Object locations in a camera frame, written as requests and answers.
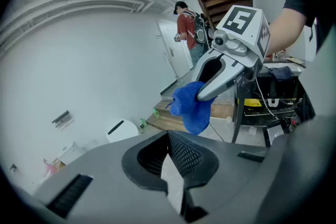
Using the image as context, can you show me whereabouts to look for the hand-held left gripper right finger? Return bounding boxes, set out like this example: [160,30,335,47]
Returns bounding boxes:
[167,130,274,224]

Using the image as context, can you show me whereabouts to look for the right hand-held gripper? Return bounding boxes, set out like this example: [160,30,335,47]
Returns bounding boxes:
[191,4,271,102]

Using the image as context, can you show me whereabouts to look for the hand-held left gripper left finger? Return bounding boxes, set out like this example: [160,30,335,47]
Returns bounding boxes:
[31,130,182,224]

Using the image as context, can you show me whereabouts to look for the blue cleaning cloth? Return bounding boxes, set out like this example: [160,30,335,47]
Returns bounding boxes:
[165,81,218,136]

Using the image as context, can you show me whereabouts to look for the person's right forearm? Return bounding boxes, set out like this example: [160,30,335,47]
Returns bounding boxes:
[265,7,308,57]

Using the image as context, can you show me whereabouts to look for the white tank toilet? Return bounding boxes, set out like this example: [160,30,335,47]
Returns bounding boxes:
[56,141,86,166]

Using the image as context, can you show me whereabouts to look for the white door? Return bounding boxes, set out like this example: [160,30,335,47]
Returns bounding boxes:
[156,19,191,79]

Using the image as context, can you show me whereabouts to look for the brown cardboard box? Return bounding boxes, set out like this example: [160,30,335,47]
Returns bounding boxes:
[51,158,67,173]

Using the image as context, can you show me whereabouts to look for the pink spray bottle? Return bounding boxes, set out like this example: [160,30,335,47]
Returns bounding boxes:
[43,158,57,176]

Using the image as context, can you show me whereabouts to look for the black table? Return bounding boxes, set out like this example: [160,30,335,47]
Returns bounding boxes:
[232,59,307,147]

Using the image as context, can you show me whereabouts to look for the wooden plank platform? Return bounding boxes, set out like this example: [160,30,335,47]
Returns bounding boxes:
[145,98,234,133]

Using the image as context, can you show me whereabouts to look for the dark blue rag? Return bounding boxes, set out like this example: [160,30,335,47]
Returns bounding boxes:
[267,66,294,81]

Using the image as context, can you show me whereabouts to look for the white ceiling pipes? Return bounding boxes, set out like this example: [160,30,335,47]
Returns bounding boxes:
[0,0,155,53]

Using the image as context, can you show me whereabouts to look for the right gripper white cable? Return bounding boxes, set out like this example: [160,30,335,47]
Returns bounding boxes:
[254,78,279,120]

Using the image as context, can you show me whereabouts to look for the black wall shelf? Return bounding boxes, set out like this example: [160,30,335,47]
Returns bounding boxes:
[51,110,71,128]

